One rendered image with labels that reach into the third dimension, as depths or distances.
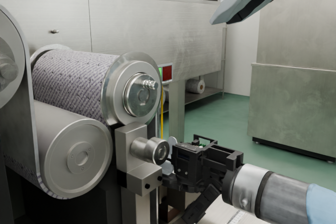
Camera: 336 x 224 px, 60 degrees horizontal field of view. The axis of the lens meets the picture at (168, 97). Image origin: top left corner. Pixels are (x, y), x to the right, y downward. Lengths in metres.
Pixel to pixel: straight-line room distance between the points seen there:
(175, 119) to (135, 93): 1.01
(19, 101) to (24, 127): 0.04
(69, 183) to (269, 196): 0.29
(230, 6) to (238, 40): 5.04
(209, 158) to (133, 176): 0.14
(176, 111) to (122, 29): 0.67
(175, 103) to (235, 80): 4.06
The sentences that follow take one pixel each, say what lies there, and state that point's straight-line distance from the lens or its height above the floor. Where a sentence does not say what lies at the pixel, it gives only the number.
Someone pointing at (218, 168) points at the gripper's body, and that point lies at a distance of 0.50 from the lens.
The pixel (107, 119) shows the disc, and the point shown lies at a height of 1.22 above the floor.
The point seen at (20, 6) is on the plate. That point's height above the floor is 1.40.
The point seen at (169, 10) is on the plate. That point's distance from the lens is 1.09.
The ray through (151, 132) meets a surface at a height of 1.16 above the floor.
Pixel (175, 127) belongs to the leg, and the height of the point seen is 0.85.
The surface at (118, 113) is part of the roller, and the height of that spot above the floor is 1.23.
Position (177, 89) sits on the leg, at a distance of 1.44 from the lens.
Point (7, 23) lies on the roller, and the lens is 0.39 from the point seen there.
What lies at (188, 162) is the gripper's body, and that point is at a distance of 0.51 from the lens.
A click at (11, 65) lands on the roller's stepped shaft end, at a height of 1.34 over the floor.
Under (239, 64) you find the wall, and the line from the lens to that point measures 5.40.
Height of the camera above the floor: 1.37
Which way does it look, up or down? 15 degrees down
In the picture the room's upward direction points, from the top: straight up
